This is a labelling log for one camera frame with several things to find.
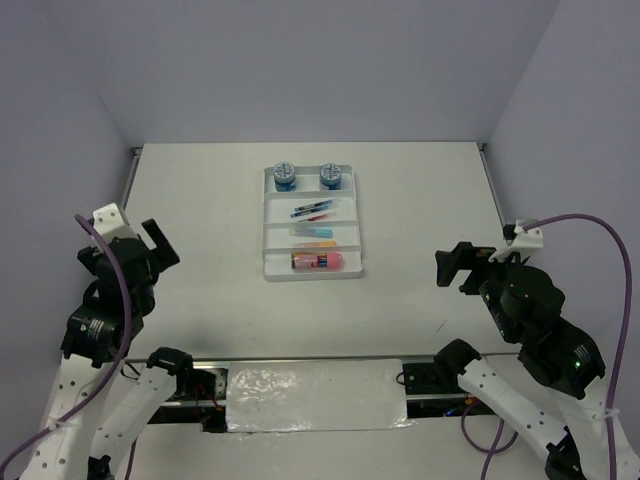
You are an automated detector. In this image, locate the silver foil plate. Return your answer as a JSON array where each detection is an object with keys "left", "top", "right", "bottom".
[{"left": 226, "top": 359, "right": 412, "bottom": 433}]

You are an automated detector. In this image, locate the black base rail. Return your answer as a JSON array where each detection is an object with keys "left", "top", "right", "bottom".
[{"left": 148, "top": 358, "right": 476, "bottom": 434}]

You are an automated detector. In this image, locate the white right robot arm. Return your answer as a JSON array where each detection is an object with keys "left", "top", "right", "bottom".
[{"left": 434, "top": 242, "right": 639, "bottom": 479}]

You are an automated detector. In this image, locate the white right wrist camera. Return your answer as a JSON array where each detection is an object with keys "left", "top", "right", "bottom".
[{"left": 489, "top": 220, "right": 544, "bottom": 263}]

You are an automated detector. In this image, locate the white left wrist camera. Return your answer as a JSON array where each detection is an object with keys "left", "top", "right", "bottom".
[{"left": 93, "top": 203, "right": 137, "bottom": 244}]

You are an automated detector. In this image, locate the blue paint jar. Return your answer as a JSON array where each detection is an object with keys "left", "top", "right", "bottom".
[
  {"left": 273, "top": 162, "right": 297, "bottom": 192},
  {"left": 319, "top": 163, "right": 342, "bottom": 190}
]

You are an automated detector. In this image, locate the white compartment tray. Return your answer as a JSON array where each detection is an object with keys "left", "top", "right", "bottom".
[{"left": 262, "top": 164, "right": 363, "bottom": 282}]

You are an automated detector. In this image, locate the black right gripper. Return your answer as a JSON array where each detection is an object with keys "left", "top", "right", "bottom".
[{"left": 433, "top": 237, "right": 527, "bottom": 339}]

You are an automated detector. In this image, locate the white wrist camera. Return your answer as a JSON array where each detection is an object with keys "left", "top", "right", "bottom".
[
  {"left": 489, "top": 220, "right": 544, "bottom": 263},
  {"left": 93, "top": 203, "right": 137, "bottom": 244}
]

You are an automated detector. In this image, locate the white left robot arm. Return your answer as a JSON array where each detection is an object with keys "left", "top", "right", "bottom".
[{"left": 16, "top": 204, "right": 196, "bottom": 479}]

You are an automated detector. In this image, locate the blue highlighter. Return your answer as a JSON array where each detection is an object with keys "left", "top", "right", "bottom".
[{"left": 289, "top": 227, "right": 333, "bottom": 239}]

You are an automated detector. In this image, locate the pink capsule pencil case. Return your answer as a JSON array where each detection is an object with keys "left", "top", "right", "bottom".
[{"left": 291, "top": 252, "right": 343, "bottom": 271}]

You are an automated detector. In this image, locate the orange pink highlighter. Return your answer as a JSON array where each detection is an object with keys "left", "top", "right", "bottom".
[{"left": 293, "top": 240, "right": 337, "bottom": 249}]

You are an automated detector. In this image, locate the teal pen refill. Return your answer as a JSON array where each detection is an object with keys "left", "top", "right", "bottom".
[{"left": 290, "top": 204, "right": 332, "bottom": 221}]

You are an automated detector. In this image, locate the blue pen refill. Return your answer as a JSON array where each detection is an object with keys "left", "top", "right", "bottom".
[{"left": 293, "top": 199, "right": 334, "bottom": 216}]

